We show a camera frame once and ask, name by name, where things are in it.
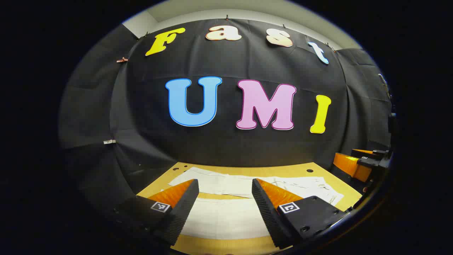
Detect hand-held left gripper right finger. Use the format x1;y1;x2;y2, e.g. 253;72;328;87
252;178;349;249

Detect white jeans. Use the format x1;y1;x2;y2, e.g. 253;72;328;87
168;166;344;240

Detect black backdrop cloth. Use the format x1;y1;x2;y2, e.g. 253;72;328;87
58;18;394;220

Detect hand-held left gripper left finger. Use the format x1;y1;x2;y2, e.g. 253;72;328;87
113;179;200;246

